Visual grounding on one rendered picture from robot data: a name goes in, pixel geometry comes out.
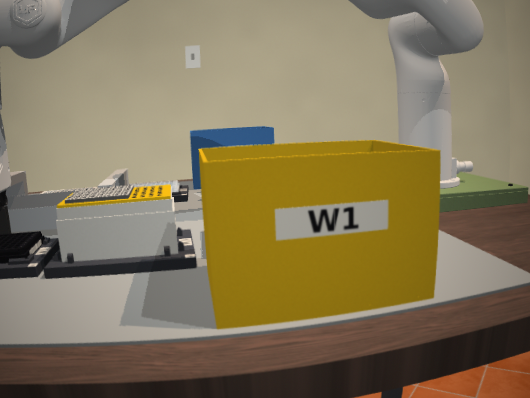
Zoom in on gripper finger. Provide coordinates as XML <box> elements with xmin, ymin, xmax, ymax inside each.
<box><xmin>0</xmin><ymin>190</ymin><xmax>11</xmax><ymax>234</ymax></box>

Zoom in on blue open-top bin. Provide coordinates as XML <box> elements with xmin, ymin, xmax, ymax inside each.
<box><xmin>190</xmin><ymin>126</ymin><xmax>274</xmax><ymax>190</ymax></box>

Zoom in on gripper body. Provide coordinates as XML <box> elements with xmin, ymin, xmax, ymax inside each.
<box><xmin>0</xmin><ymin>113</ymin><xmax>11</xmax><ymax>193</ymax></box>

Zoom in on yellow open-top bin labelled w1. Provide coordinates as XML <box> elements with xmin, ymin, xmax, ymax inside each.
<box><xmin>199</xmin><ymin>140</ymin><xmax>440</xmax><ymax>329</ymax></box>

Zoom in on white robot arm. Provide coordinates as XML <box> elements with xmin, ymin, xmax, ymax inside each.
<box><xmin>0</xmin><ymin>0</ymin><xmax>484</xmax><ymax>189</ymax></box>

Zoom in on light grey bench mat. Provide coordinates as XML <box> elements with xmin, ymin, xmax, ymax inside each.
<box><xmin>0</xmin><ymin>181</ymin><xmax>530</xmax><ymax>348</ymax></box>

